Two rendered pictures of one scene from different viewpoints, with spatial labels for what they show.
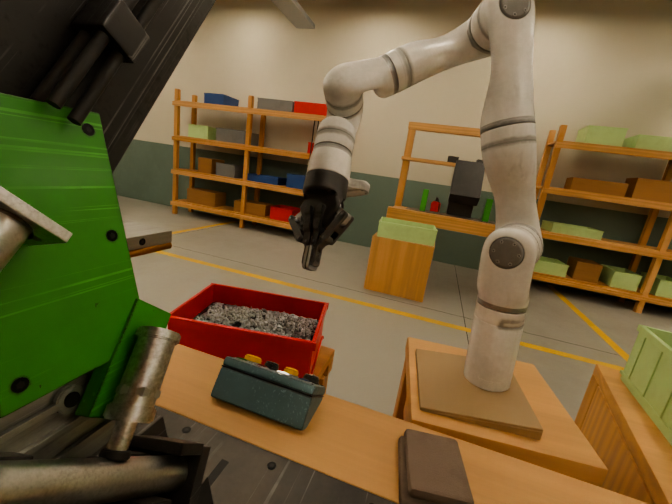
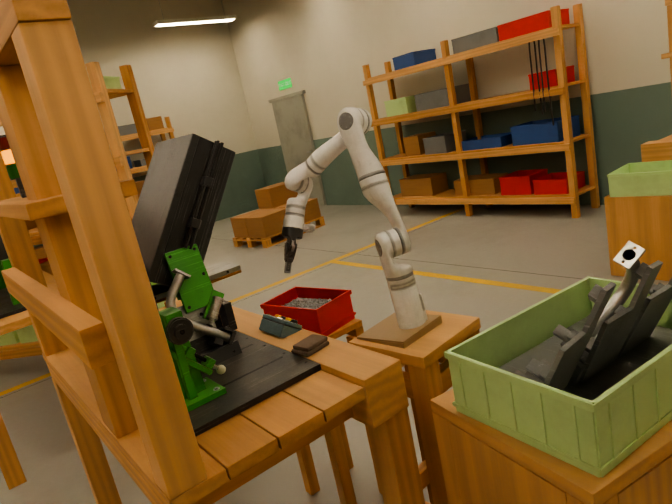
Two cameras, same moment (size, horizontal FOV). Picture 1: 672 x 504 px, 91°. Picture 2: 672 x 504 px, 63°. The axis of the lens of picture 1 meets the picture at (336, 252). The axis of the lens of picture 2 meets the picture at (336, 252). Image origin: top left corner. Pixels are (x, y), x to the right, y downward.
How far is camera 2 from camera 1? 1.58 m
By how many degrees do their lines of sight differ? 38
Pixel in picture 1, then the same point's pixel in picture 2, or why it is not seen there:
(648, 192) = not seen: outside the picture
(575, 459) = (411, 354)
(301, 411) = (280, 330)
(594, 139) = not seen: outside the picture
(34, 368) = (191, 304)
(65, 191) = (191, 265)
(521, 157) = (371, 195)
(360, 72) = (295, 174)
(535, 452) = (394, 352)
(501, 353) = (398, 305)
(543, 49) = not seen: outside the picture
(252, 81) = (447, 16)
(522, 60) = (357, 147)
